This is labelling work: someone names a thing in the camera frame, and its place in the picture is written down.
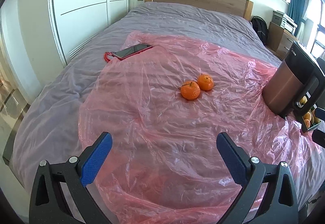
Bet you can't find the smaller mandarin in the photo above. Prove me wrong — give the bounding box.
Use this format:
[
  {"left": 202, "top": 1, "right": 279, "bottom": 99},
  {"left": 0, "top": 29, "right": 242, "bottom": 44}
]
[{"left": 197, "top": 74, "right": 214, "bottom": 91}]

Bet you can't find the mandarin with stem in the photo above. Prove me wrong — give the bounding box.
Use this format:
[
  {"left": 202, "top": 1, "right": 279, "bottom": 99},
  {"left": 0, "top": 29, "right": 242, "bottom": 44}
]
[{"left": 180, "top": 81, "right": 200, "bottom": 100}]

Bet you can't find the yellow round fruit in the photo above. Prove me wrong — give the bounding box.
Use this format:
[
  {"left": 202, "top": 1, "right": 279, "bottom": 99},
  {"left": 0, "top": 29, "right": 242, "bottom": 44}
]
[{"left": 300, "top": 96, "right": 307, "bottom": 105}]

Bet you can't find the small orange in tray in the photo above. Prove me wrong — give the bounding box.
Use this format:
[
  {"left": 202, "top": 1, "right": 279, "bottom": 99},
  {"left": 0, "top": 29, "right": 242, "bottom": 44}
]
[{"left": 303, "top": 119, "right": 311, "bottom": 129}]

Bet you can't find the green tray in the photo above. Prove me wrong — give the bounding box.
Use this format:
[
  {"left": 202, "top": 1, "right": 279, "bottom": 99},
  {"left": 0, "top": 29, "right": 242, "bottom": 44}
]
[{"left": 294, "top": 104, "right": 322, "bottom": 133}]

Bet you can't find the striped peach fruit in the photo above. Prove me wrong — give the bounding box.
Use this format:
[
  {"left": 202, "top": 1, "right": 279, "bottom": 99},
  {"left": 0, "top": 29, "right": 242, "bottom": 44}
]
[{"left": 303, "top": 111, "right": 312, "bottom": 121}]

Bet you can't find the wooden drawer cabinet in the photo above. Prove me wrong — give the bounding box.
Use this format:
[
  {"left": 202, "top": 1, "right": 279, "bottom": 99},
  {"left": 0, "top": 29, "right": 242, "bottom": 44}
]
[{"left": 266, "top": 22, "right": 298, "bottom": 60}]

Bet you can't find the white printer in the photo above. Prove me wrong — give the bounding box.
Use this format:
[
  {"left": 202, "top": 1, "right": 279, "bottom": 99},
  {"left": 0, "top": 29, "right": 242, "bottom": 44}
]
[{"left": 272, "top": 11, "right": 297, "bottom": 35}]

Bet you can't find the black backpack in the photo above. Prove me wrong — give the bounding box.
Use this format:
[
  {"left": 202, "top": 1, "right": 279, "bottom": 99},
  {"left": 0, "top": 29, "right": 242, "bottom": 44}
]
[{"left": 251, "top": 16, "right": 268, "bottom": 45}]

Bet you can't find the grey bed cover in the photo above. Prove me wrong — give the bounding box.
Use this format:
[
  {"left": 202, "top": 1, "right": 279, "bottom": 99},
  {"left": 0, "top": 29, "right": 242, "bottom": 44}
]
[{"left": 10, "top": 2, "right": 324, "bottom": 210}]

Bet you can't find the pink plastic sheet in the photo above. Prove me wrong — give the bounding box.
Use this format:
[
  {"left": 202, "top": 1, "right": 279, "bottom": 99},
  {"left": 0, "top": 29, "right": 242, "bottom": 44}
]
[{"left": 79, "top": 32, "right": 322, "bottom": 223}]

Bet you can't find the red smartphone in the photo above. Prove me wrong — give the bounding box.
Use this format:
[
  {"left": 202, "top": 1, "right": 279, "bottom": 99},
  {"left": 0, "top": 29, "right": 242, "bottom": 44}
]
[{"left": 112, "top": 43, "right": 152, "bottom": 60}]

